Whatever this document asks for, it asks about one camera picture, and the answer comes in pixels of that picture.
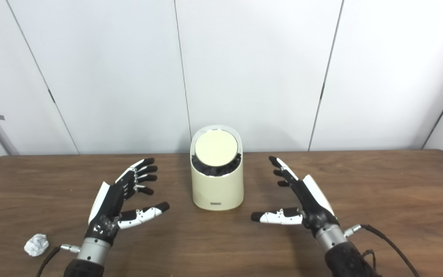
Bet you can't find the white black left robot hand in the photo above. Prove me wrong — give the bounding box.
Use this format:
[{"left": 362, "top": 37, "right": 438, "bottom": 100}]
[{"left": 85, "top": 157, "right": 170, "bottom": 247}]

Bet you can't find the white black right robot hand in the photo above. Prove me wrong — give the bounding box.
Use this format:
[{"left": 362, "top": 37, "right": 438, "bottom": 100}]
[{"left": 251, "top": 155, "right": 340, "bottom": 237}]

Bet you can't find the white paper ball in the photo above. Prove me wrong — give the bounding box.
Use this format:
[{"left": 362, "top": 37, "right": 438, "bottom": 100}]
[{"left": 24, "top": 234, "right": 49, "bottom": 257}]

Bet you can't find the cream-colored desktop bin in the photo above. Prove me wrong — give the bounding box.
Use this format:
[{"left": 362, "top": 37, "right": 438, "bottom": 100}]
[{"left": 190, "top": 125, "right": 244, "bottom": 211}]

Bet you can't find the round cream bin lid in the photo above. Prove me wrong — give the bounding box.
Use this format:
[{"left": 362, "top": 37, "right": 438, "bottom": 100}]
[{"left": 195, "top": 130, "right": 239, "bottom": 167}]

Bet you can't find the black bin liner bag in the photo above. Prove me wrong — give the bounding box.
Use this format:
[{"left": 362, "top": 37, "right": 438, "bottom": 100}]
[{"left": 192, "top": 153, "right": 242, "bottom": 177}]

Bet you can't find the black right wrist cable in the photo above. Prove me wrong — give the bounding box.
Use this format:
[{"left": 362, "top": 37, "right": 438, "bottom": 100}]
[{"left": 344, "top": 224, "right": 420, "bottom": 277}]

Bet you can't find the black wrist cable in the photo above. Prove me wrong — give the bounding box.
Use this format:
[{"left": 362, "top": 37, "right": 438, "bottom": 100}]
[
  {"left": 344, "top": 224, "right": 420, "bottom": 277},
  {"left": 36, "top": 244, "right": 80, "bottom": 277}
]

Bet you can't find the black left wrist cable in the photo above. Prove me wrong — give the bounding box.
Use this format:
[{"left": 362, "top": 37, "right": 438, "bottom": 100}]
[{"left": 36, "top": 244, "right": 80, "bottom": 277}]

